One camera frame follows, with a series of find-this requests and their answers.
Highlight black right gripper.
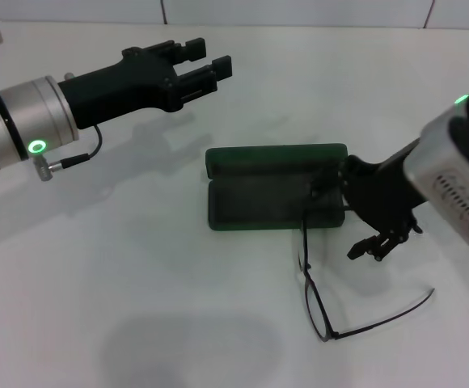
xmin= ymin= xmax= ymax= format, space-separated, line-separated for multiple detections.
xmin=309 ymin=137 xmax=429 ymax=263

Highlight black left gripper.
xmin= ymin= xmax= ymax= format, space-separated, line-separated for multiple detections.
xmin=57 ymin=36 xmax=235 ymax=131

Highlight black glasses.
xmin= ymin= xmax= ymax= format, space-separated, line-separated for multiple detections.
xmin=296 ymin=161 xmax=437 ymax=343

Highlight green glasses case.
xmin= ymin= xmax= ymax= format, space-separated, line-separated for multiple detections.
xmin=204 ymin=141 xmax=349 ymax=233

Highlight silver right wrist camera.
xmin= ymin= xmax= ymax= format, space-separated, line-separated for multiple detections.
xmin=403 ymin=112 xmax=469 ymax=268

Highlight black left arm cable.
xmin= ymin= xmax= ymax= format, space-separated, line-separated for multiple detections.
xmin=34 ymin=123 xmax=104 ymax=183

